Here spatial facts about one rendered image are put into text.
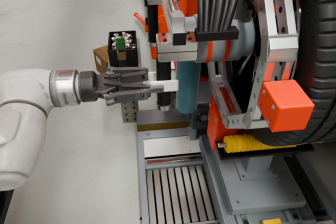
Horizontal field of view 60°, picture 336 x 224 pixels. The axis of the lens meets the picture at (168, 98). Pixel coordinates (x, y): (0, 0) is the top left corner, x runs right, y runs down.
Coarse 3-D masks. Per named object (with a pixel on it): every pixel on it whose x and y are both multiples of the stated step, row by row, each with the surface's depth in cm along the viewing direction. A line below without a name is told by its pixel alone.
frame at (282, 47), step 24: (264, 0) 59; (288, 0) 60; (264, 24) 60; (288, 24) 59; (264, 48) 60; (288, 48) 59; (264, 72) 62; (288, 72) 63; (216, 96) 102; (240, 120) 79; (264, 120) 71
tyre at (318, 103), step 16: (304, 0) 60; (320, 0) 55; (304, 16) 60; (320, 16) 55; (304, 32) 61; (320, 32) 56; (304, 48) 61; (320, 48) 57; (304, 64) 61; (320, 64) 57; (304, 80) 62; (320, 80) 58; (320, 96) 60; (320, 112) 63; (256, 128) 89; (304, 128) 67; (320, 128) 68; (272, 144) 81; (288, 144) 77
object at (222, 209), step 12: (204, 144) 146; (204, 156) 141; (216, 168) 135; (216, 180) 130; (216, 192) 123; (216, 204) 123; (228, 216) 117; (240, 216) 115; (252, 216) 117; (264, 216) 117; (276, 216) 117; (288, 216) 115; (300, 216) 115; (312, 216) 115
